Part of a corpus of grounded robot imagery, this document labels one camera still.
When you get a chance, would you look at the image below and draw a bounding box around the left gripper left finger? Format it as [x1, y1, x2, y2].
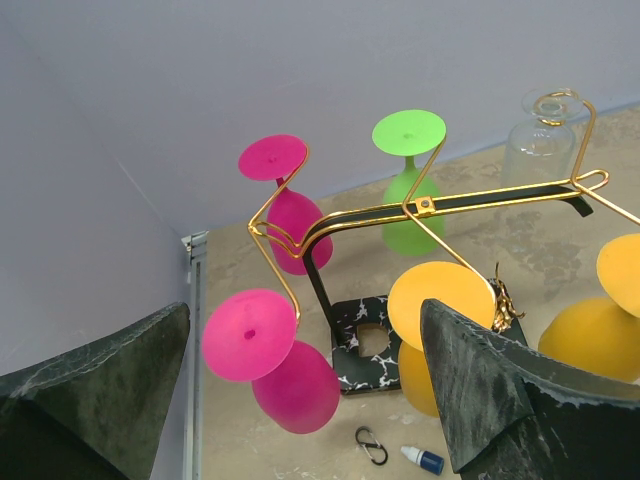
[1, 303, 190, 479]

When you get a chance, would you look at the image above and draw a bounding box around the green wine glass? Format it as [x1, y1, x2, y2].
[371, 109, 448, 257]

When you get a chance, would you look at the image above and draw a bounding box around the black S carabiner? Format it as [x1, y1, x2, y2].
[354, 426, 389, 466]

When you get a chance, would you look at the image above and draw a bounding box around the pink wine glass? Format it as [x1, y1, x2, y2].
[201, 289, 340, 434]
[238, 134, 323, 276]

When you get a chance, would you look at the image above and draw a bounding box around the orange wine glass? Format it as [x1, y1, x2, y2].
[387, 261, 496, 418]
[538, 233, 639, 383]

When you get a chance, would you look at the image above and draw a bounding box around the gold wine glass rack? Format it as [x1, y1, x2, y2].
[246, 88, 640, 396]

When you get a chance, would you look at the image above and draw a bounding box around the pink wine glass front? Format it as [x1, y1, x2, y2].
[201, 289, 340, 434]

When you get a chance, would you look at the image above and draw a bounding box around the small blue dropper bottle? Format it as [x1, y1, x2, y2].
[401, 446, 445, 476]

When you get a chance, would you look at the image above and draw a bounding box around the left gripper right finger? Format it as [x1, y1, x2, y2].
[426, 313, 639, 479]

